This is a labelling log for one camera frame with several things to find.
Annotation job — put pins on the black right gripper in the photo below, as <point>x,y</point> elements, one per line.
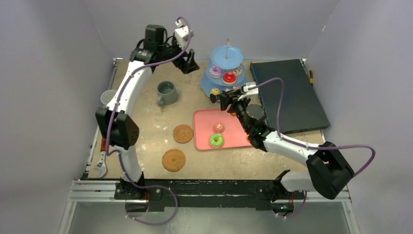
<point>230,100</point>

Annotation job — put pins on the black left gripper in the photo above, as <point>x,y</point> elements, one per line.
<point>184,66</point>

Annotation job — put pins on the yellow cupcake with cream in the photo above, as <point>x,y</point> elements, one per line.
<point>215,91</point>

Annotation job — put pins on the red frosted donut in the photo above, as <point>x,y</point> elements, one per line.
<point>229,78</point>

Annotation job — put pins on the pink cupcake with cream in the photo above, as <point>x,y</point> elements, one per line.
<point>218,127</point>

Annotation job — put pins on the purple frosted donut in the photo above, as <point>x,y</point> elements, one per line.
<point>215,71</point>

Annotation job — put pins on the blue three-tier cake stand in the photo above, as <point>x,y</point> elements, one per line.
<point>226,57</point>

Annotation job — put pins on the green frosted donut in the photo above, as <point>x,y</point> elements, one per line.
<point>216,140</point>

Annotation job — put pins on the chocolate drizzle white donut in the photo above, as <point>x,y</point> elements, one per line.
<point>237,71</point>

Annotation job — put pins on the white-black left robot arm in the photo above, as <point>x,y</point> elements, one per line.
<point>114,120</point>

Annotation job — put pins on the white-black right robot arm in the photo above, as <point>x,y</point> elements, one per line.
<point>328,172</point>

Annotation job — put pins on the grey-green ceramic mug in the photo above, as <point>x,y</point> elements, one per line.
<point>167,93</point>

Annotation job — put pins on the pink rectangular tray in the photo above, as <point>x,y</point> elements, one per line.
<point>203,123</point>

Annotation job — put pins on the upper woven rattan coaster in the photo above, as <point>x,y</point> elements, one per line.
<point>182,133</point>

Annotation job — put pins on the woven rattan coaster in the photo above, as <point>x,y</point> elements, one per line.
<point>173,160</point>
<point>182,133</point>

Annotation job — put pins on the lower woven rattan coaster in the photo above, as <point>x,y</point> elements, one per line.
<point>173,160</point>

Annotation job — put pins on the dark teal flat box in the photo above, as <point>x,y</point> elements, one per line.
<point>293,104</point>

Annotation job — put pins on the white ceramic mug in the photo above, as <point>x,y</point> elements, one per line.
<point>108,98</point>

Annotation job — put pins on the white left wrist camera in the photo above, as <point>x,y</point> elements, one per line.
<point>182,34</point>

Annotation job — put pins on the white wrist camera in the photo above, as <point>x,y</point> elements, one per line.
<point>182,34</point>
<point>250,89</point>

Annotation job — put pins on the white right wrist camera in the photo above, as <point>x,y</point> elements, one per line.
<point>250,89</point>

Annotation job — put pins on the black aluminium base frame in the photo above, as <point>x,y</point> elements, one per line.
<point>262,195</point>

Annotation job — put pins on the yellow tool at right wall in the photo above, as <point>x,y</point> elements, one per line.
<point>311,77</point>

